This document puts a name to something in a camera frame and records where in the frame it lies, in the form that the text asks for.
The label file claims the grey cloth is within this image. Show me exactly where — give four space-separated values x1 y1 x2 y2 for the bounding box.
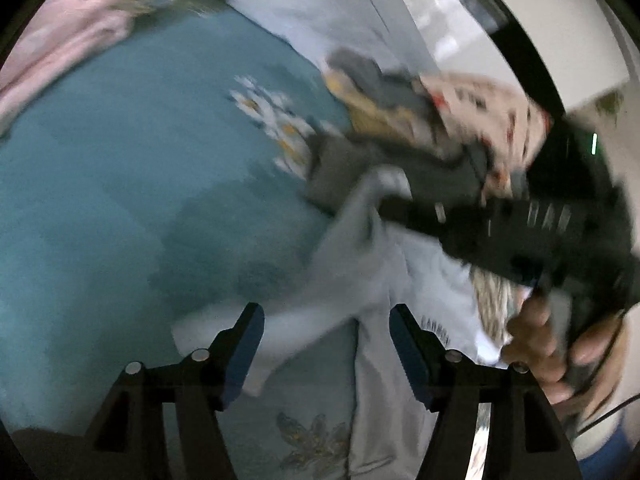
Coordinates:
327 49 437 117

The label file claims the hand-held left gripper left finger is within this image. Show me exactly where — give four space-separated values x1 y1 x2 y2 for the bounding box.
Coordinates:
82 302 266 480

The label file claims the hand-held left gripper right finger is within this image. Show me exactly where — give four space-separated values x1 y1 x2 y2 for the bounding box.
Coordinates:
389 304 583 480

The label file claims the black cable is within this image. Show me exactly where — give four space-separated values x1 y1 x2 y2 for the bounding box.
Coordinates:
574 394 640 437

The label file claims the white t-shirt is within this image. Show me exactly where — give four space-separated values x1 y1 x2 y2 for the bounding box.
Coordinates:
171 166 523 480

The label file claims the person's right hand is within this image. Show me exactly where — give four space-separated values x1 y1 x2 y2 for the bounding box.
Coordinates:
501 291 626 407

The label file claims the teal floral bed sheet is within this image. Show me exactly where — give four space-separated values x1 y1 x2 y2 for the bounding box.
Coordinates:
0 6 362 480

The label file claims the black window frame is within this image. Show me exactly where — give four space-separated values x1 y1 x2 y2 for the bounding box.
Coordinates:
419 0 568 113

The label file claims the pink cloth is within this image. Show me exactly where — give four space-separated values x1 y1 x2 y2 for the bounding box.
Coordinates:
0 0 137 133

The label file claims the dark grey garment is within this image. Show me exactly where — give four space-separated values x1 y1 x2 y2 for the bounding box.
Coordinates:
304 131 487 217

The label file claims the person's right forearm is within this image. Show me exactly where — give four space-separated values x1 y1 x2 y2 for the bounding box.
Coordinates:
567 317 640 463

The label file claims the yellow cloth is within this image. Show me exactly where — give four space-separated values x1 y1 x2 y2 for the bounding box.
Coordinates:
324 71 403 132

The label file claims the light blue duvet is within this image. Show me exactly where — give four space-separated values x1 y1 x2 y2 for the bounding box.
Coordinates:
175 0 442 77

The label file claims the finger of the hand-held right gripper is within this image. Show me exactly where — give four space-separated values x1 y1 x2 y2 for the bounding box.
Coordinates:
376 194 451 243

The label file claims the beige patterned garment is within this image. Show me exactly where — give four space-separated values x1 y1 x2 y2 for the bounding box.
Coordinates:
419 72 552 197

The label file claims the beige striped knit cloth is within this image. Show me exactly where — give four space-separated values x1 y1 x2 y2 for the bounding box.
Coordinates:
469 267 526 357

